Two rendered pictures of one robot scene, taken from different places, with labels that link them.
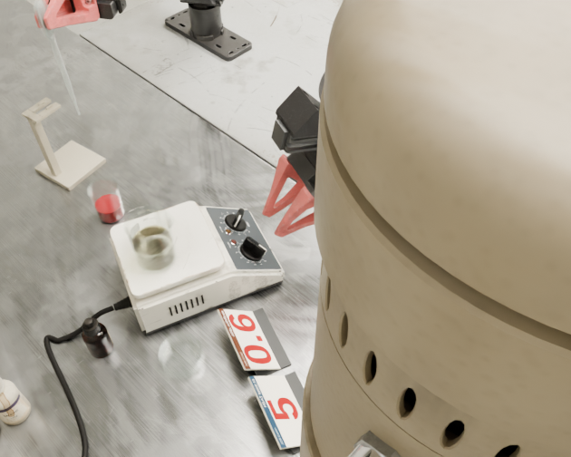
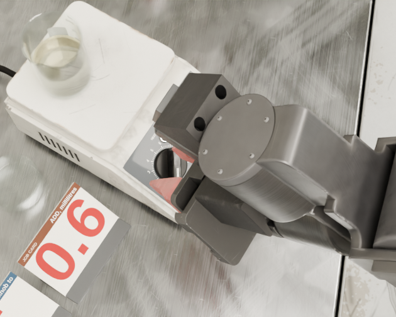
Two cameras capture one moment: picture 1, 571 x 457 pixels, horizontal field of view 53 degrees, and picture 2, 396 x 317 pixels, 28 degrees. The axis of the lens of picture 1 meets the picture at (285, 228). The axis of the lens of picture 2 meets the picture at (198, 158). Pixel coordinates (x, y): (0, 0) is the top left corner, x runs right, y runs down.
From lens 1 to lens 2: 0.42 m
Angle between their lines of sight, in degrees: 34
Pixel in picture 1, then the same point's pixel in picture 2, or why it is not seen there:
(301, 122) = (168, 121)
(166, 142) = not seen: outside the picture
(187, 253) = (93, 102)
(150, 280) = (33, 92)
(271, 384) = (26, 300)
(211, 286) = (85, 156)
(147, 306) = (15, 111)
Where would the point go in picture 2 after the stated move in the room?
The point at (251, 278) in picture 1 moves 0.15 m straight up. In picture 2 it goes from (135, 190) to (114, 125)
